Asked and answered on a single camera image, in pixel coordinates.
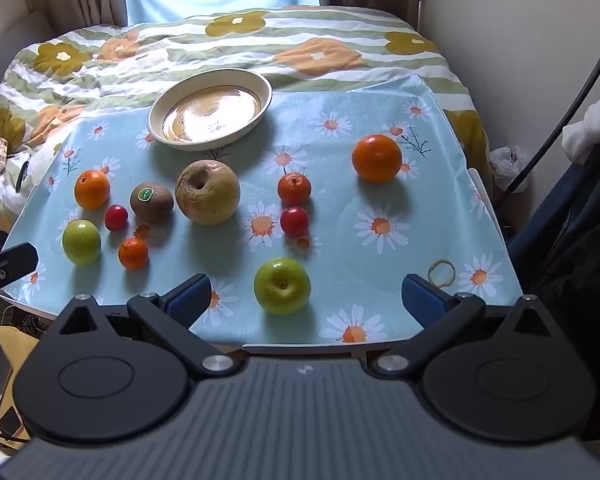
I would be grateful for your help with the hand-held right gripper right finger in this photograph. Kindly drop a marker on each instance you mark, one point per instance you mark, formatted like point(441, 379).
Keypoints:
point(422, 300)

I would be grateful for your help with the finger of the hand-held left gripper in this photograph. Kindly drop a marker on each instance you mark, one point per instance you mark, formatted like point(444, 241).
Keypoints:
point(12, 259)

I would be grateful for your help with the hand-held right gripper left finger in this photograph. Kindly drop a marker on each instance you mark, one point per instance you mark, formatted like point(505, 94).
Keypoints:
point(190, 301)

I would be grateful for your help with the green apple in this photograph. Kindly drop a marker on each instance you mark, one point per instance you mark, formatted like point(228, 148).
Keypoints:
point(81, 242)
point(282, 287)

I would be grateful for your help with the brown kiwi with sticker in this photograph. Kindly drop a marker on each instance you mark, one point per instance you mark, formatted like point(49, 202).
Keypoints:
point(152, 205)

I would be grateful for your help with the wrinkled yellow-brown apple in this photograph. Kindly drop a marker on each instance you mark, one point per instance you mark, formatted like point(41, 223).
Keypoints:
point(207, 195)

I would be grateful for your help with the red cherry tomato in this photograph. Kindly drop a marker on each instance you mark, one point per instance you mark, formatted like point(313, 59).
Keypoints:
point(116, 217)
point(294, 221)

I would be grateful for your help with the small tangerine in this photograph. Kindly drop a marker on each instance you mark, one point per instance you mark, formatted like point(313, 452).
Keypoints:
point(294, 190)
point(133, 254)

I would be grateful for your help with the cream ceramic bowl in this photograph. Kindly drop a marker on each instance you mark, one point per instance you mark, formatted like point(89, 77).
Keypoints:
point(210, 115)

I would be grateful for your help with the tan rubber band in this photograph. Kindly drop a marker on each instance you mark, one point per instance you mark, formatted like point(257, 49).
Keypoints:
point(429, 273)

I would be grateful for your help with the blue daisy tablecloth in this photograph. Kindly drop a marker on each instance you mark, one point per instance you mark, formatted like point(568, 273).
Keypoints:
point(380, 260)

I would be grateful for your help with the small black object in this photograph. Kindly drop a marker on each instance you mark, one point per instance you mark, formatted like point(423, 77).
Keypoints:
point(22, 176)

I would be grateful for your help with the large orange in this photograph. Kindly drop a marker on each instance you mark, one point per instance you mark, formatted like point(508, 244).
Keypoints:
point(377, 158)

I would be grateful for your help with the dark jacket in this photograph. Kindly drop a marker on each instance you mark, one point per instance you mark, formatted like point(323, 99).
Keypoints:
point(575, 260)

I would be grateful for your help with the white plastic bag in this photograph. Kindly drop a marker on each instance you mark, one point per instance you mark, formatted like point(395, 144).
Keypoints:
point(505, 162)

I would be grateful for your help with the striped floral blanket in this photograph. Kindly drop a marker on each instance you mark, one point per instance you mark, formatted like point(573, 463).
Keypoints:
point(180, 55)

